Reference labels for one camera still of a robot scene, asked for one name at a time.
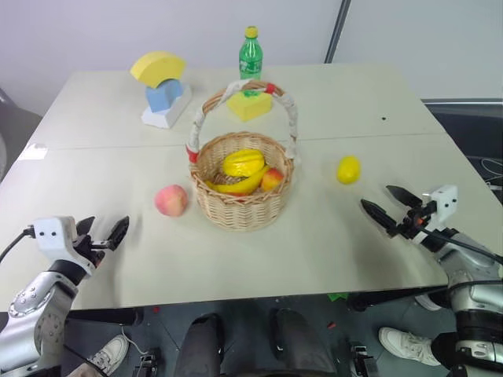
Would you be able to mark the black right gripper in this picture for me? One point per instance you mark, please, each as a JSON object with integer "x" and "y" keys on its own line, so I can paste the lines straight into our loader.
{"x": 412, "y": 224}

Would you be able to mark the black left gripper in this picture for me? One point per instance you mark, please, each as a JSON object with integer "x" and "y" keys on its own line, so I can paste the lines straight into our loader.
{"x": 92, "y": 249}

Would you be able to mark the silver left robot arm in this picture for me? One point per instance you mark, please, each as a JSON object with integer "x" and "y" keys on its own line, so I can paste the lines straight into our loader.
{"x": 39, "y": 310}

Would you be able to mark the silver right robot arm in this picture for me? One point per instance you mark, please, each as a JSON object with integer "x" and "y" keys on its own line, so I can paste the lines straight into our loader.
{"x": 467, "y": 275}

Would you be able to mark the yellow starfruit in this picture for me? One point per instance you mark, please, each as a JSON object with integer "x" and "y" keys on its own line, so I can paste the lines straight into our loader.
{"x": 243, "y": 162}

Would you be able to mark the yellow lemon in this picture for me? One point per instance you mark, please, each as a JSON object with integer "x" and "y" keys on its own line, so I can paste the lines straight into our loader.
{"x": 348, "y": 170}

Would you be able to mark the pink peach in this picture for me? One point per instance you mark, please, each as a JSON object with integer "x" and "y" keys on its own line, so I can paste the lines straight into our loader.
{"x": 171, "y": 199}

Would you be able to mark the white sneaker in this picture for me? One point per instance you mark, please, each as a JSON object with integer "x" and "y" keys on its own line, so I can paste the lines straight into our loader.
{"x": 408, "y": 345}
{"x": 110, "y": 351}
{"x": 428, "y": 302}

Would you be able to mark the green scrap under table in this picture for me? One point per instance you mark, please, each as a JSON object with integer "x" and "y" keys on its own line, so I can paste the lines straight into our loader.
{"x": 337, "y": 297}

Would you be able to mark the red yellow apple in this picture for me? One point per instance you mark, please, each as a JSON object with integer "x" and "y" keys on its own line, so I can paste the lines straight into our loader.
{"x": 272, "y": 180}

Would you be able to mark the white foam block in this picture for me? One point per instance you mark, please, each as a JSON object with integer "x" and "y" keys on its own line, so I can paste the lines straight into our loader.
{"x": 167, "y": 116}

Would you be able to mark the blue foam block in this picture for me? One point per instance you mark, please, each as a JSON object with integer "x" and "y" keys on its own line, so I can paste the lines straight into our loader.
{"x": 161, "y": 97}

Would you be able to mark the yellow banana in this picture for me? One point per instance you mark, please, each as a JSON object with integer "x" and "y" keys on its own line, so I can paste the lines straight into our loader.
{"x": 245, "y": 184}

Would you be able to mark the dark rounded shape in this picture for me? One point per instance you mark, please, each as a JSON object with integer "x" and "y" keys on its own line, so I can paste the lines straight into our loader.
{"x": 298, "y": 341}
{"x": 202, "y": 345}

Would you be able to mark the yellow foam arch block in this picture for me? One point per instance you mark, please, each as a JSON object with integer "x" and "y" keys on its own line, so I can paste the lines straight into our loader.
{"x": 155, "y": 64}

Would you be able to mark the yellow foam wedge block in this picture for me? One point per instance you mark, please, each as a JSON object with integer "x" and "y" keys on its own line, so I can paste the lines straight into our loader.
{"x": 247, "y": 107}

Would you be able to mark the green plastic bottle yellow cap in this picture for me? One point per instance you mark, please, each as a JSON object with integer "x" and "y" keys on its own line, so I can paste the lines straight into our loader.
{"x": 250, "y": 59}

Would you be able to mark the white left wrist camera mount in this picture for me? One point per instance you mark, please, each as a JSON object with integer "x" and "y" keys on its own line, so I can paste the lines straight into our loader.
{"x": 53, "y": 235}

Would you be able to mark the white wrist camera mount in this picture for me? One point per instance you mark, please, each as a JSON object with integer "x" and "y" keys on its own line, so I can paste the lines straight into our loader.
{"x": 444, "y": 206}
{"x": 53, "y": 235}

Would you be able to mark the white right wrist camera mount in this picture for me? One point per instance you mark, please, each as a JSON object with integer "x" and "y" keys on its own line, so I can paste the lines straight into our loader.
{"x": 444, "y": 206}

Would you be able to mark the black table frame bar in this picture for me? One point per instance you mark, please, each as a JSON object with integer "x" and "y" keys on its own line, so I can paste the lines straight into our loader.
{"x": 102, "y": 316}

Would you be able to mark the dark wall post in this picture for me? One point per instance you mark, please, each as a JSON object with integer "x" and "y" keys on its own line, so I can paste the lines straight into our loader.
{"x": 337, "y": 31}

